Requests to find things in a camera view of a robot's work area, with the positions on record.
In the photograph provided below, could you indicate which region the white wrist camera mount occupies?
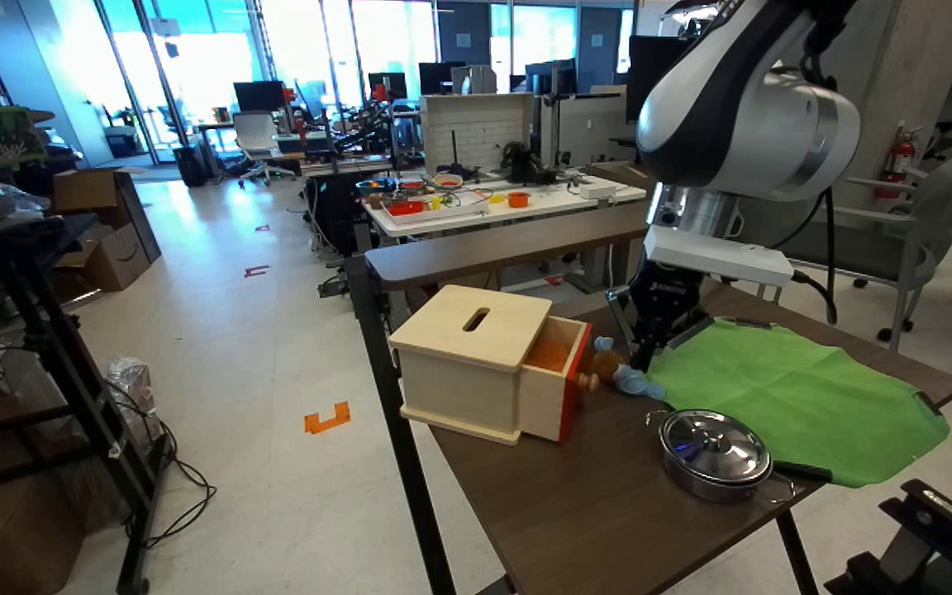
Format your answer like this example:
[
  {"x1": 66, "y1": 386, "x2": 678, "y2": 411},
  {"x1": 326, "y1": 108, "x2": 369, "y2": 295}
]
[{"x1": 643, "y1": 220, "x2": 799, "y2": 291}]

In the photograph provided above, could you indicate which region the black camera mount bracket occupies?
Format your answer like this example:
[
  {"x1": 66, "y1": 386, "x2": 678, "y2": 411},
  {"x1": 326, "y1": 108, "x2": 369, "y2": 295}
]
[{"x1": 823, "y1": 477, "x2": 952, "y2": 595}]

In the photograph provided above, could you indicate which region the black metal rack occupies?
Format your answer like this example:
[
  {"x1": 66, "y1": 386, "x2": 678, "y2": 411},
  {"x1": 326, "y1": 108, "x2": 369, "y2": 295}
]
[{"x1": 0, "y1": 103, "x2": 186, "y2": 595}]

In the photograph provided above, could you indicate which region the white work table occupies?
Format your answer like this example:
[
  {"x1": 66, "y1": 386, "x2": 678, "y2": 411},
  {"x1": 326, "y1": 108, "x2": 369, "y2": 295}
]
[{"x1": 356, "y1": 168, "x2": 650, "y2": 247}]

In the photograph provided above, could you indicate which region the light blue toy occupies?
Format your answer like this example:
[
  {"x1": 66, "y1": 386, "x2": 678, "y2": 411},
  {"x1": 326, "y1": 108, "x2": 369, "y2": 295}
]
[{"x1": 604, "y1": 356, "x2": 672, "y2": 402}]

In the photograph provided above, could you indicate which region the orange floor marker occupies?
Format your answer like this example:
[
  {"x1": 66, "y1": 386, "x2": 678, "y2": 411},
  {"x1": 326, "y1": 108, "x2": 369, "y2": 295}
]
[{"x1": 298, "y1": 401, "x2": 356, "y2": 437}]

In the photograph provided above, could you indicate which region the white perforated panel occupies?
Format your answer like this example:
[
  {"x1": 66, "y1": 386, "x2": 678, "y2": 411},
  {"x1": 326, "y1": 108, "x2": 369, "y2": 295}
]
[{"x1": 421, "y1": 88, "x2": 535, "y2": 176}]

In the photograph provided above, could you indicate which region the wooden box with red drawer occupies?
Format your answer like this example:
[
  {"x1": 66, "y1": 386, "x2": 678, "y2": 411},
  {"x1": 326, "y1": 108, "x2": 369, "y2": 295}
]
[{"x1": 384, "y1": 282, "x2": 603, "y2": 449}]

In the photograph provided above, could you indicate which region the white swivel chair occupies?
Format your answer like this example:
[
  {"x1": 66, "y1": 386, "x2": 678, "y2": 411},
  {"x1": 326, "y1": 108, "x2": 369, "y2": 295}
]
[{"x1": 233, "y1": 108, "x2": 298, "y2": 187}]

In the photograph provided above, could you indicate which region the computer monitor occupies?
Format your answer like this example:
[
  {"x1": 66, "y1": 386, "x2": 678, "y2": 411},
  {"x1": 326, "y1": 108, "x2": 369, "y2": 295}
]
[{"x1": 233, "y1": 76, "x2": 291, "y2": 115}]

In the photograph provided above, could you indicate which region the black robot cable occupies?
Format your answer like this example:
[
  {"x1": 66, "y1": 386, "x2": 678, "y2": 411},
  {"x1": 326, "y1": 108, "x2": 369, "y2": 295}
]
[{"x1": 774, "y1": 185, "x2": 845, "y2": 328}]

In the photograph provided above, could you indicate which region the small metal bowl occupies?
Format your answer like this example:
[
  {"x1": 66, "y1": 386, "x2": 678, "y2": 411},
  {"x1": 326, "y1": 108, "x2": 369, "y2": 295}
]
[{"x1": 645, "y1": 407, "x2": 779, "y2": 505}]

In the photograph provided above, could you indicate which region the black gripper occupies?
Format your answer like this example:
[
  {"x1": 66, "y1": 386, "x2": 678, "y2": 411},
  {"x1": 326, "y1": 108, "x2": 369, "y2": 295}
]
[{"x1": 628, "y1": 260, "x2": 715, "y2": 374}]

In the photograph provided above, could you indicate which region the cardboard box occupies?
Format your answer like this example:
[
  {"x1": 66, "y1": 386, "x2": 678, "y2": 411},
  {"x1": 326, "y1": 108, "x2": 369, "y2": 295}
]
[{"x1": 45, "y1": 166, "x2": 164, "y2": 303}]

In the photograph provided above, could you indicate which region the green cloth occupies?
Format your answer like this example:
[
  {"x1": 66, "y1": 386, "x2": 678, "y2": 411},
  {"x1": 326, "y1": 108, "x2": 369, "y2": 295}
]
[{"x1": 645, "y1": 313, "x2": 952, "y2": 492}]

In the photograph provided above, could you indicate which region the gray office chair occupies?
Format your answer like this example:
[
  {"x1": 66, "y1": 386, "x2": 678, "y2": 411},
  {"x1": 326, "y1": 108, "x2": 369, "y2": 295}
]
[{"x1": 835, "y1": 148, "x2": 952, "y2": 347}]

